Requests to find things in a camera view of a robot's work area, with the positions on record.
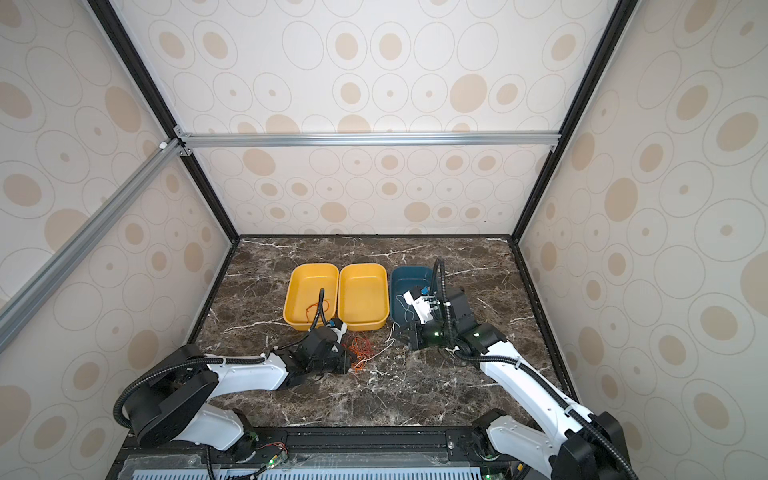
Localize yellow plastic tray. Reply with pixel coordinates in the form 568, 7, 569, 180
337, 263, 390, 332
283, 263, 339, 331

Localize right black corner post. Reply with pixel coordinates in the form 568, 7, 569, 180
511, 0, 638, 244

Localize arm black hose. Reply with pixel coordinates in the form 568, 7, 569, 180
430, 257, 640, 480
111, 287, 328, 431

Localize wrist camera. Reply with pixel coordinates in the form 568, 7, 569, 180
325, 318, 348, 344
401, 287, 443, 325

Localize middle yellow plastic tray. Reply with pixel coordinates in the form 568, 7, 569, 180
337, 263, 390, 332

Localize left yellow plastic tray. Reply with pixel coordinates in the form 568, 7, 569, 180
283, 263, 339, 331

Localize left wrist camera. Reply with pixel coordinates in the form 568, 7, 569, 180
325, 318, 348, 344

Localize back aluminium rail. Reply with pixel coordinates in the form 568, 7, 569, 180
180, 131, 560, 148

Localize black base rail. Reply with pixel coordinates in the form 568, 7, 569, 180
107, 426, 541, 479

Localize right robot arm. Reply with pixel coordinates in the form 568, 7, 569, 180
396, 287, 637, 479

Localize left black corner post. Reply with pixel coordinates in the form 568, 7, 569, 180
87, 0, 239, 243

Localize left arm black hose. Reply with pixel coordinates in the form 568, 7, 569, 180
111, 287, 328, 431

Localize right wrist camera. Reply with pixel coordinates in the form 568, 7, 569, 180
401, 287, 443, 325

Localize black corner post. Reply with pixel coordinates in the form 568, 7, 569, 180
511, 0, 638, 244
87, 0, 239, 243

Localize left aluminium rail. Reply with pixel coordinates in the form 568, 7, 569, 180
1, 139, 182, 349

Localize right arm black hose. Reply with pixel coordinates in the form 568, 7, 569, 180
430, 257, 640, 480

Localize teal plastic tray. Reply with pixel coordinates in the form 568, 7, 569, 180
390, 266, 438, 333

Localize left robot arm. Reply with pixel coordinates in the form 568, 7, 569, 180
112, 326, 357, 453

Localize white cable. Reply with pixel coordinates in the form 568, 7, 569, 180
398, 293, 421, 328

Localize aluminium rail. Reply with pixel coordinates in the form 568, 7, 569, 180
1, 139, 182, 349
180, 131, 560, 148

